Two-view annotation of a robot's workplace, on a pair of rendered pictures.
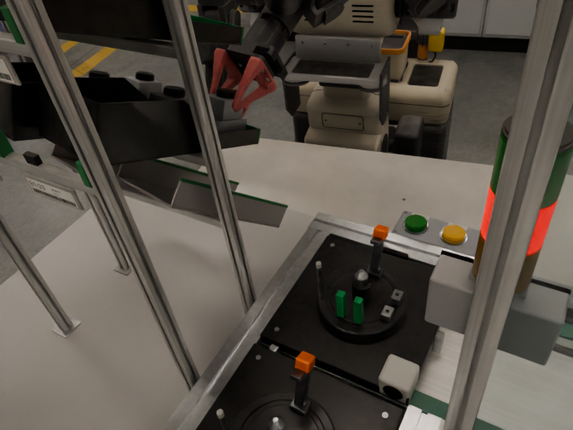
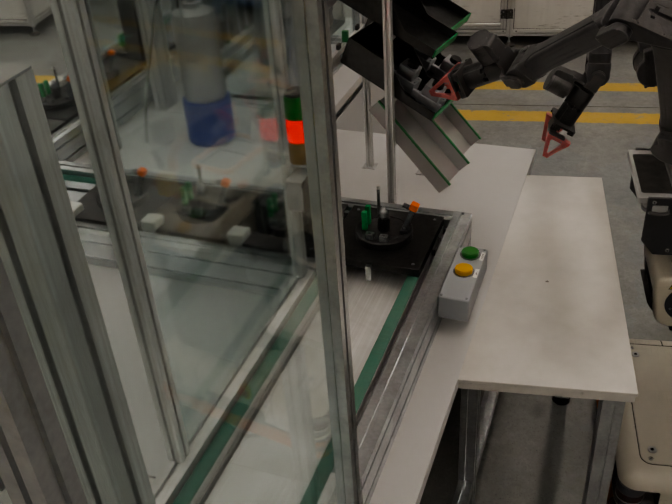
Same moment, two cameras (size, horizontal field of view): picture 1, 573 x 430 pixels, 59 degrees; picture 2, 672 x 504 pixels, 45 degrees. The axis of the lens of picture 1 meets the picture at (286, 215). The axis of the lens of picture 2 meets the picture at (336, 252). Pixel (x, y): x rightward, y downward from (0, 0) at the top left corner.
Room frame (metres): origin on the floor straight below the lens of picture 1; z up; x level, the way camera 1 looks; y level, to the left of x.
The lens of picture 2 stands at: (0.01, -1.70, 2.06)
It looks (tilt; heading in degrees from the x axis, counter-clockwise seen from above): 34 degrees down; 77
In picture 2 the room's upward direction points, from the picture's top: 4 degrees counter-clockwise
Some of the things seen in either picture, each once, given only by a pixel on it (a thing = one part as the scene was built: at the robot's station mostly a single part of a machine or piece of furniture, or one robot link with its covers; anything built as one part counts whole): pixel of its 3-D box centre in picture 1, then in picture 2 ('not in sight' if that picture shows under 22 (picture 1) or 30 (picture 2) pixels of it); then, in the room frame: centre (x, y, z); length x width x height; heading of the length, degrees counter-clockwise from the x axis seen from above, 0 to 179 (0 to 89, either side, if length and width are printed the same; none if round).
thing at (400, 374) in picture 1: (398, 379); not in sight; (0.36, -0.12, 0.97); 0.05 x 0.05 x 0.04; 55
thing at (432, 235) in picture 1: (451, 247); (463, 281); (0.62, -0.29, 0.93); 0.21 x 0.07 x 0.06; 55
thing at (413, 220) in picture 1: (415, 224); (470, 254); (0.66, -0.23, 0.96); 0.04 x 0.04 x 0.02
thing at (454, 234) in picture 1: (453, 235); (463, 270); (0.62, -0.29, 0.96); 0.04 x 0.04 x 0.02
